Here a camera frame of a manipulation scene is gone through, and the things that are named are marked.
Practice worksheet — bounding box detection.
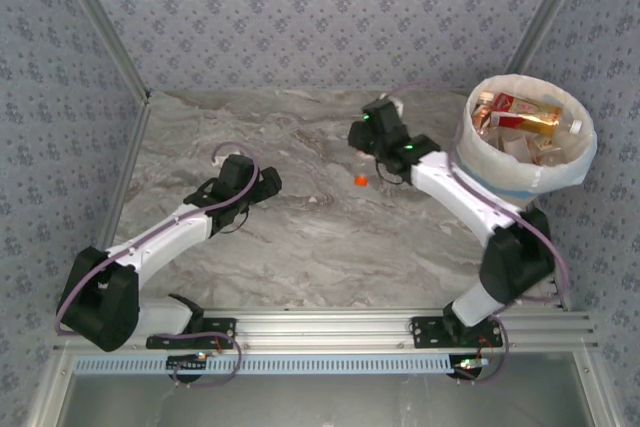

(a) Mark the orange label clear bottle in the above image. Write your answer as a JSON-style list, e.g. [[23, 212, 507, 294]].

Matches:
[[351, 148, 375, 188]]

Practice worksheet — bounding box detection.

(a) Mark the gold red label bottle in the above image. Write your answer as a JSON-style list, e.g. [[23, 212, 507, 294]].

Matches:
[[487, 91, 585, 138]]

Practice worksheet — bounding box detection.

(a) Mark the white bin with blue band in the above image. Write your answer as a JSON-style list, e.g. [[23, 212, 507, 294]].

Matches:
[[449, 74, 600, 211]]

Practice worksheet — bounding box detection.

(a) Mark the white plastic bin liner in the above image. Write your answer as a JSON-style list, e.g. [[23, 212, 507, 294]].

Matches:
[[452, 74, 600, 198]]

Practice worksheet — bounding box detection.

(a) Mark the small left circuit board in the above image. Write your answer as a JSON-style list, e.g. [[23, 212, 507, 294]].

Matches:
[[167, 352, 209, 373]]

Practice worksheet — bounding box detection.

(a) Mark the small circuit board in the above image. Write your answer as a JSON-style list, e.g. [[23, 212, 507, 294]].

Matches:
[[167, 352, 209, 373], [449, 356, 489, 378]]

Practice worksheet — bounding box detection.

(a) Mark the small right circuit board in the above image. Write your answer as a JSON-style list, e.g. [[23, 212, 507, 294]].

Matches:
[[449, 356, 489, 378]]

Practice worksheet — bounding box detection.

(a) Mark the grey metal base panel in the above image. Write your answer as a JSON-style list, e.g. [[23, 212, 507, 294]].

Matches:
[[49, 374, 596, 427]]

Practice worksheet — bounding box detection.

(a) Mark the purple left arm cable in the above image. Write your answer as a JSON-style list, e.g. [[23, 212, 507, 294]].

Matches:
[[54, 141, 261, 338]]

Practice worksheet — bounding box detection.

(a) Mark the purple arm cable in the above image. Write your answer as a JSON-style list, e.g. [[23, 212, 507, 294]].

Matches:
[[387, 80, 571, 306], [54, 141, 261, 338]]

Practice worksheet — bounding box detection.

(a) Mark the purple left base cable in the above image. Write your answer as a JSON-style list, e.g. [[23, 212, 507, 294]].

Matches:
[[162, 330, 245, 389]]

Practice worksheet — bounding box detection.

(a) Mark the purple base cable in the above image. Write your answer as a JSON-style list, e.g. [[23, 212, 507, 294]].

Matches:
[[452, 316, 511, 386], [162, 330, 245, 389]]

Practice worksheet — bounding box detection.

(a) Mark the aluminium front rail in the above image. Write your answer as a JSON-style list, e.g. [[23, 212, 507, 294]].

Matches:
[[52, 307, 599, 353]]

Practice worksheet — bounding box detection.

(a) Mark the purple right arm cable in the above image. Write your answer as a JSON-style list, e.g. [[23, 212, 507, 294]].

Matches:
[[387, 80, 571, 306]]

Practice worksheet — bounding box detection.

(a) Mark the grey slotted cable duct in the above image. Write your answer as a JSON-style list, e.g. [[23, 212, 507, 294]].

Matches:
[[74, 352, 454, 377]]

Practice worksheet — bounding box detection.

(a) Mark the aluminium corner post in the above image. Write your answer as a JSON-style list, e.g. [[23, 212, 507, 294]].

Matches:
[[504, 0, 599, 76], [49, 0, 153, 101]]

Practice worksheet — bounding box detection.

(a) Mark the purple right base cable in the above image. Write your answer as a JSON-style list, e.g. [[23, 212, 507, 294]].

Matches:
[[452, 316, 511, 386]]

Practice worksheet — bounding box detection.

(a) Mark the aluminium side rail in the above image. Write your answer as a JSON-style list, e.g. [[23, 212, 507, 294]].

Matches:
[[542, 266, 619, 427]]

